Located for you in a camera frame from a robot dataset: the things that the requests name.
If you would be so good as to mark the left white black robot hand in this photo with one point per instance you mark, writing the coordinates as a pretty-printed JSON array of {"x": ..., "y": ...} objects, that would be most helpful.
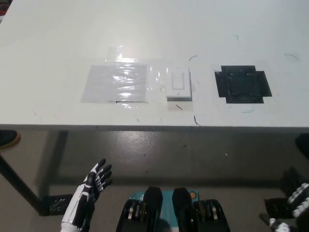
[{"x": 84, "y": 200}]

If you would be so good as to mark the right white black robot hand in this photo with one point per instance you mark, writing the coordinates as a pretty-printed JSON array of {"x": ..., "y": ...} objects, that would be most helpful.
[{"x": 298, "y": 205}]

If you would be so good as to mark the white rocker wall switch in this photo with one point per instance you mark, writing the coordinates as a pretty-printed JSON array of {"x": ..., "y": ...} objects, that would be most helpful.
[{"x": 178, "y": 82}]

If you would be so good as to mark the black shoe tan sole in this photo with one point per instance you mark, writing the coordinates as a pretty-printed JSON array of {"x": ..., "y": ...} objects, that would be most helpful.
[{"x": 8, "y": 139}]

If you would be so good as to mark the grey paper sheet under tape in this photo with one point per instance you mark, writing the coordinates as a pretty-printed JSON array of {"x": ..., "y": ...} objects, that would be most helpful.
[{"x": 103, "y": 84}]

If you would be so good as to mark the black taped square patch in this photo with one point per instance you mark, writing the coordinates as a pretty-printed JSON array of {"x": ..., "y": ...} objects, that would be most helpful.
[{"x": 242, "y": 84}]

